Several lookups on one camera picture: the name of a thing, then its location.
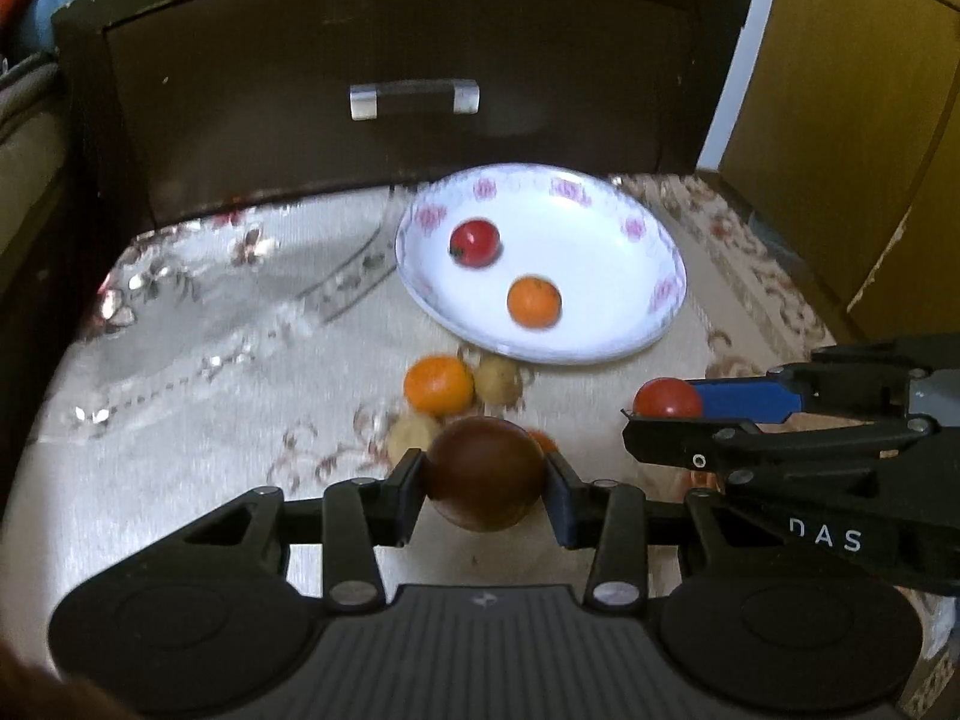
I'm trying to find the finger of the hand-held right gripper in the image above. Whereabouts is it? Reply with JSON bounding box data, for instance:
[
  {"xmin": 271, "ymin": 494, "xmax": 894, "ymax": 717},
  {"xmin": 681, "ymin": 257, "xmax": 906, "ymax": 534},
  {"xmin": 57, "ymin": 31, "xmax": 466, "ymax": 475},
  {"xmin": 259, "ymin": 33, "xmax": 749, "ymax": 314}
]
[
  {"xmin": 688, "ymin": 336, "xmax": 960, "ymax": 423},
  {"xmin": 621, "ymin": 409, "xmax": 940, "ymax": 486}
]

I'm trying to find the red tomato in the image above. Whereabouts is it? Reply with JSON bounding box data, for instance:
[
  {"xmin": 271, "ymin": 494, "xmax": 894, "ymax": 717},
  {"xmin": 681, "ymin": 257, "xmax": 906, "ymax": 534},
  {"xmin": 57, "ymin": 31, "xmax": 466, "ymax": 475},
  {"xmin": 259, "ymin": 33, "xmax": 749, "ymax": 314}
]
[
  {"xmin": 448, "ymin": 218, "xmax": 502, "ymax": 269},
  {"xmin": 632, "ymin": 378, "xmax": 706, "ymax": 421}
]

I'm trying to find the beige floral cloth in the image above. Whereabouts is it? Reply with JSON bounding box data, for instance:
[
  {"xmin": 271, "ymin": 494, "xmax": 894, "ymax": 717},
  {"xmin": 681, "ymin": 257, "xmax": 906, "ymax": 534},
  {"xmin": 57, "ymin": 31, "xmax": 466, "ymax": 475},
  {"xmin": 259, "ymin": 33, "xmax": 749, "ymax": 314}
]
[{"xmin": 15, "ymin": 172, "xmax": 960, "ymax": 720}]

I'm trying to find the white floral plate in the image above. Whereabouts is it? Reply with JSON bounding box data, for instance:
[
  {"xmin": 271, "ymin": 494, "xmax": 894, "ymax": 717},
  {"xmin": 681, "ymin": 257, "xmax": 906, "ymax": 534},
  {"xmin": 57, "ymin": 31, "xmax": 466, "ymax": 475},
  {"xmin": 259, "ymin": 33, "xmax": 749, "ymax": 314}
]
[{"xmin": 394, "ymin": 163, "xmax": 689, "ymax": 366}]

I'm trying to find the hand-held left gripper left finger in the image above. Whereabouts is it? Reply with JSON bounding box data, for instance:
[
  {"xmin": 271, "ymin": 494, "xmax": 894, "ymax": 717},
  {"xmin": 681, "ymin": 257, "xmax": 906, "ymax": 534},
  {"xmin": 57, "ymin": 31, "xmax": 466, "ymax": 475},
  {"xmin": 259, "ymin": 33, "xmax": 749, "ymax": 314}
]
[{"xmin": 184, "ymin": 450, "xmax": 428, "ymax": 611}]

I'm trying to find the light wooden cabinet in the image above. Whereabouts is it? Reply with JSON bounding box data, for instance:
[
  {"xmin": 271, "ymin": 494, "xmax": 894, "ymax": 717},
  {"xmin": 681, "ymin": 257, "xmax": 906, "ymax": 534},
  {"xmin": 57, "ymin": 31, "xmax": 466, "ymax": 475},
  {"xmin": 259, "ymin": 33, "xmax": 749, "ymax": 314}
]
[{"xmin": 718, "ymin": 0, "xmax": 960, "ymax": 350}]

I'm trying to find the dark wooden nightstand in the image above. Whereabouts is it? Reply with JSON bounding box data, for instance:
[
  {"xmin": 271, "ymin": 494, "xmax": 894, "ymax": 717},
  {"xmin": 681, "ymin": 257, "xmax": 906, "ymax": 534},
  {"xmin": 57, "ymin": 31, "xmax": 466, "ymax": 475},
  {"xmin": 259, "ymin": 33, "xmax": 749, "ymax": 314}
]
[{"xmin": 51, "ymin": 0, "xmax": 752, "ymax": 230}]

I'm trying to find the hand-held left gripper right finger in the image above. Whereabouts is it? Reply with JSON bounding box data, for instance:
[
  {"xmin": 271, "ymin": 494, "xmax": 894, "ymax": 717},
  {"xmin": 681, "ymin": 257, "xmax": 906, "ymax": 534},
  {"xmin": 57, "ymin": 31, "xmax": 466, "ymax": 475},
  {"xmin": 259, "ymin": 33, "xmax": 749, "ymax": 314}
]
[{"xmin": 544, "ymin": 457, "xmax": 796, "ymax": 611}]

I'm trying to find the yellowish potato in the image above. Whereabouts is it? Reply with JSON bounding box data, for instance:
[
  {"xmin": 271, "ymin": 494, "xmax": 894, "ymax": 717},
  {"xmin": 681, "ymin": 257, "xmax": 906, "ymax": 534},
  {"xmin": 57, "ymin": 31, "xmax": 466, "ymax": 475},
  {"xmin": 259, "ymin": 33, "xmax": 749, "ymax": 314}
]
[
  {"xmin": 385, "ymin": 414, "xmax": 443, "ymax": 466},
  {"xmin": 474, "ymin": 356, "xmax": 524, "ymax": 407}
]

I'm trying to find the silver drawer handle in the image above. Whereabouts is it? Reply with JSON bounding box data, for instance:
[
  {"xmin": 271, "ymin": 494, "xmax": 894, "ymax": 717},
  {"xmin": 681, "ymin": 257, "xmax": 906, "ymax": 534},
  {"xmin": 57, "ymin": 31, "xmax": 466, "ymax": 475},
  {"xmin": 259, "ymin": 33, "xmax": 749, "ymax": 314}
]
[{"xmin": 349, "ymin": 79, "xmax": 481, "ymax": 121}]

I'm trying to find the dark brown round fruit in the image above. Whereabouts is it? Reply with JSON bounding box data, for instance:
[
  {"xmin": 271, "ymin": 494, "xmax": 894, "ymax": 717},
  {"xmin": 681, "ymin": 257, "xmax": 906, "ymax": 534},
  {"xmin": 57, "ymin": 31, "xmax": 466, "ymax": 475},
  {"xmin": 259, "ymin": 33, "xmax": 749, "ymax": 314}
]
[{"xmin": 426, "ymin": 417, "xmax": 548, "ymax": 533}]

